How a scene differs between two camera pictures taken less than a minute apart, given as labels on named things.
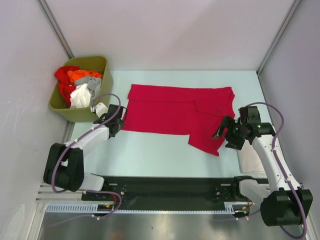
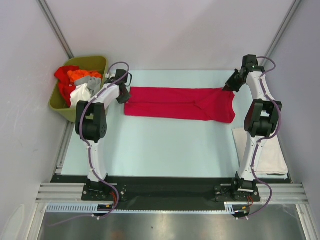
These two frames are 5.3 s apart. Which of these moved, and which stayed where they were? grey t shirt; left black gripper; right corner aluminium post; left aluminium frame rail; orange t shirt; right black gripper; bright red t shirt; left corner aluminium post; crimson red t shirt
Moved: left black gripper; right black gripper; crimson red t shirt
Stayed: orange t shirt; grey t shirt; bright red t shirt; left aluminium frame rail; right corner aluminium post; left corner aluminium post
